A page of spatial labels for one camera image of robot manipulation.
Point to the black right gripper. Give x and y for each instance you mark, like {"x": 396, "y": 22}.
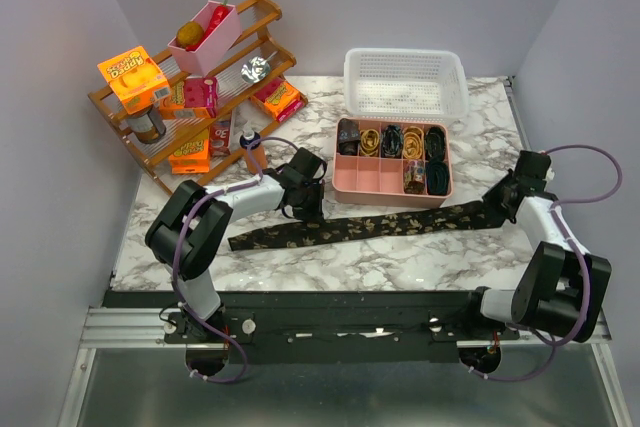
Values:
{"x": 491, "y": 197}

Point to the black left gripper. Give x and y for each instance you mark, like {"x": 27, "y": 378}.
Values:
{"x": 315, "y": 212}

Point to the black gold floral tie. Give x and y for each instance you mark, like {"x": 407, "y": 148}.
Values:
{"x": 475, "y": 215}

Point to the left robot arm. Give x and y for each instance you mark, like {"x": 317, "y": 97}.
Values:
{"x": 187, "y": 233}

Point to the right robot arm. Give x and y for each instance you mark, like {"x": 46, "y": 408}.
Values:
{"x": 563, "y": 286}

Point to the pink divided organizer box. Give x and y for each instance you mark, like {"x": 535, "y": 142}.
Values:
{"x": 378, "y": 181}

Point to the brown blue rolled tie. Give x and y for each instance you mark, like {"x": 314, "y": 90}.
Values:
{"x": 348, "y": 137}

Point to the dark teal rolled tie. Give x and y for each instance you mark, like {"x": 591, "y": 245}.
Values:
{"x": 437, "y": 178}

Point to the orange pump bottle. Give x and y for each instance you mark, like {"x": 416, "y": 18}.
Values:
{"x": 253, "y": 151}

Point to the yellow rolled tie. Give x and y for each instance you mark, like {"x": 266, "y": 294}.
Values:
{"x": 413, "y": 143}
{"x": 369, "y": 145}

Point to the black gold rolled tie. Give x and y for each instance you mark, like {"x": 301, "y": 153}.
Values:
{"x": 435, "y": 143}

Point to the orange pink box right shelf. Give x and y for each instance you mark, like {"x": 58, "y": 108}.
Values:
{"x": 279, "y": 99}

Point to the colourful patterned rolled tie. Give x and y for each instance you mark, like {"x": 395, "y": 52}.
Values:
{"x": 414, "y": 177}

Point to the red small carton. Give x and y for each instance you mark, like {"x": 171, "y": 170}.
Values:
{"x": 221, "y": 135}

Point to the dark blue rolled tie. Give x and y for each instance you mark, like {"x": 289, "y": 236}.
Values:
{"x": 392, "y": 141}

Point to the orange box bottom shelf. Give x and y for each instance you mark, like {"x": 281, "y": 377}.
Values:
{"x": 192, "y": 157}

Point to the silver metal scoop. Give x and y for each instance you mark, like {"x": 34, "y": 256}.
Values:
{"x": 257, "y": 69}

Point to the wooden tiered shelf rack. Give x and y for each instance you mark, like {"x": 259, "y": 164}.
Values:
{"x": 255, "y": 40}

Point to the white perforated plastic basket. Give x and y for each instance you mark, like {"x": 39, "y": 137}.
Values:
{"x": 405, "y": 84}

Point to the pink orange sponge box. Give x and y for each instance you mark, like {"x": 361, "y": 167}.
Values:
{"x": 191, "y": 98}

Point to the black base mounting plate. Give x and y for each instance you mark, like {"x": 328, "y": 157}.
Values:
{"x": 337, "y": 328}

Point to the pink rectangular bin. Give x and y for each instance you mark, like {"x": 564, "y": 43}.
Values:
{"x": 214, "y": 48}

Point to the dark glass jar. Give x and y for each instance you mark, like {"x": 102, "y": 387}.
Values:
{"x": 147, "y": 125}

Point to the brown round fruit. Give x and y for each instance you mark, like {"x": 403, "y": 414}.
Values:
{"x": 189, "y": 35}

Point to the red chili pepper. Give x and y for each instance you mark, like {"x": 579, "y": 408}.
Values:
{"x": 219, "y": 14}

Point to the orange Scrub Daddy box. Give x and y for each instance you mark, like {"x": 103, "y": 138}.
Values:
{"x": 135, "y": 79}

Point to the aluminium rail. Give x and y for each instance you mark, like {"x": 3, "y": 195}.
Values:
{"x": 121, "y": 328}

